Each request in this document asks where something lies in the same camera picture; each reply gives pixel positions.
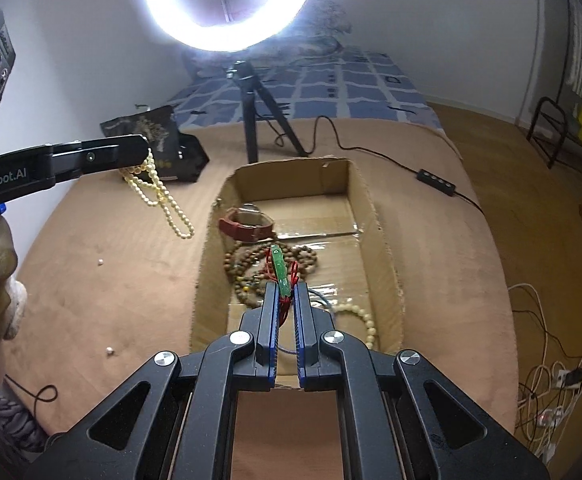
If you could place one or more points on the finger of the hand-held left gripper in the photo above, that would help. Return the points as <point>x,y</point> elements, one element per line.
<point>101,157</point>

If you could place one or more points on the grey knit cloth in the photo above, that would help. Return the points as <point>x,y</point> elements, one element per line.
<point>6,425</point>

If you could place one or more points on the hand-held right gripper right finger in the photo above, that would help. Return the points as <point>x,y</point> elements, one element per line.
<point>301,320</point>

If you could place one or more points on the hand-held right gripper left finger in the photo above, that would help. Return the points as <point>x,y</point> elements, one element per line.
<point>271,320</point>

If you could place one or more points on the folded floral quilt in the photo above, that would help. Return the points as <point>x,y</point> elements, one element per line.
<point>321,25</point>

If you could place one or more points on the black snack bag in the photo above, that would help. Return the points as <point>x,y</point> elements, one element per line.
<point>191,160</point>

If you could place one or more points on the cardboard box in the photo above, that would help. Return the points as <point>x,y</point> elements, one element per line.
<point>211,270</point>

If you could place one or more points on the black shoe rack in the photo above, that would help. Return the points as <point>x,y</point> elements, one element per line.
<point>553,125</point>

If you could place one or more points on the black tripod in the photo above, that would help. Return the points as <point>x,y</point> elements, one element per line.
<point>251,110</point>

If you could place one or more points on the blue patterned bed sheet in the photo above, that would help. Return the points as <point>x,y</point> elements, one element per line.
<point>321,90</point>

